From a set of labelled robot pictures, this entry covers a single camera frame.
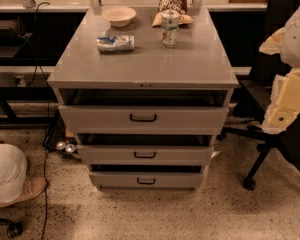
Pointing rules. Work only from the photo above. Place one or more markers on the grey bottom drawer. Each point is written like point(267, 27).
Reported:
point(103, 180)

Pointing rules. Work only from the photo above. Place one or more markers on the grey drawer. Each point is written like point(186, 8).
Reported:
point(143, 120)
point(144, 155)
point(103, 180)

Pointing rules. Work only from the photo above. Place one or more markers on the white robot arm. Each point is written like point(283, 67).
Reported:
point(285, 96)

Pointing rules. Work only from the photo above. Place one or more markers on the grey drawer cabinet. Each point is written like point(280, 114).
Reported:
point(217, 97)

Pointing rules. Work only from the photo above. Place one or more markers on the grey top drawer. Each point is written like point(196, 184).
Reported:
point(143, 120)

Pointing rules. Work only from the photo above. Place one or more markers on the grey middle drawer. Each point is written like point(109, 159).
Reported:
point(144, 155)

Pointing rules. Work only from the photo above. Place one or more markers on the silver can on floor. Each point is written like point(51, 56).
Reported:
point(70, 148)
point(60, 145)

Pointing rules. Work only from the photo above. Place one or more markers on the clear plastic water bottle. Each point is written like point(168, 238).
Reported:
point(169, 27)

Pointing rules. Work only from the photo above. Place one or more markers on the white paper bowl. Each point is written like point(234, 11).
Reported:
point(119, 16)

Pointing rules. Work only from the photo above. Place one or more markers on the black office chair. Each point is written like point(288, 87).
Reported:
point(256, 92)

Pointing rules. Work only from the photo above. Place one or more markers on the brown chip bag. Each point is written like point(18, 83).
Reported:
point(179, 5)

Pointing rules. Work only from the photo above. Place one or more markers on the tan sneaker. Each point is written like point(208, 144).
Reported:
point(31, 188)

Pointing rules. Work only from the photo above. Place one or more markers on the long grey workbench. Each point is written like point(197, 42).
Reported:
point(56, 0)

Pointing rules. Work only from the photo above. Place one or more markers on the person leg beige trousers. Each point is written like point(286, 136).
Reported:
point(12, 175)

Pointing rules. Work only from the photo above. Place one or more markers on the black chair caster base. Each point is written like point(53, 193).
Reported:
point(14, 229)

